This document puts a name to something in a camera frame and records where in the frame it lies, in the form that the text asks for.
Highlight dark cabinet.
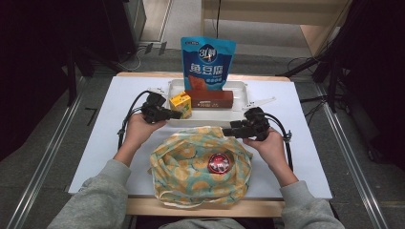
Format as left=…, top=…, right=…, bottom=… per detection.
left=71, top=0, right=147, bottom=63

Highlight person's left hand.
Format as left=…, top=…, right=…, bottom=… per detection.
left=125, top=114, right=167, bottom=156

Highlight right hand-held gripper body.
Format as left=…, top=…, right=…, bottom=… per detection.
left=242, top=96, right=277, bottom=142

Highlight black floor cables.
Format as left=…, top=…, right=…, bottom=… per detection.
left=288, top=56, right=338, bottom=118

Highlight lemon print cloth bag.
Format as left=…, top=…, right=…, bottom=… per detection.
left=149, top=126, right=254, bottom=209

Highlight light wooden desk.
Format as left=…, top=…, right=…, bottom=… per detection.
left=200, top=0, right=352, bottom=57

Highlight brown carton box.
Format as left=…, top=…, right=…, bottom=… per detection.
left=184, top=89, right=234, bottom=109

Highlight red round can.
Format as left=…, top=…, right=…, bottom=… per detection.
left=207, top=153, right=231, bottom=175

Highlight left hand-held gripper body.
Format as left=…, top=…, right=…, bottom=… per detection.
left=140, top=87, right=175, bottom=124

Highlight white floor cable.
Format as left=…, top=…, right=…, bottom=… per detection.
left=117, top=47, right=142, bottom=73

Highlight left hand-held gripper cable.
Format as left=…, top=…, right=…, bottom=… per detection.
left=117, top=90, right=151, bottom=151

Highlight white plastic tray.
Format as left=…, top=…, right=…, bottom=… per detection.
left=163, top=79, right=249, bottom=128

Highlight metal floor rail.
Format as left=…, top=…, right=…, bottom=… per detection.
left=313, top=82, right=390, bottom=229
left=6, top=75, right=87, bottom=229

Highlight black hanging cable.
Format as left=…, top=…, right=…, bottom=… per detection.
left=216, top=0, right=223, bottom=39

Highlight yellow drink carton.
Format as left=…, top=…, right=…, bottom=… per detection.
left=169, top=91, right=193, bottom=119

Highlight black metal stand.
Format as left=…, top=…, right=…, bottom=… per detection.
left=65, top=44, right=96, bottom=108
left=281, top=0, right=364, bottom=113

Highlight person's torso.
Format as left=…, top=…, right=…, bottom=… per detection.
left=159, top=218, right=246, bottom=229

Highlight blue snack pouch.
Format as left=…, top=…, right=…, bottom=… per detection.
left=181, top=36, right=237, bottom=92

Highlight person's right hand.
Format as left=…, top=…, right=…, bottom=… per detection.
left=243, top=128, right=292, bottom=176

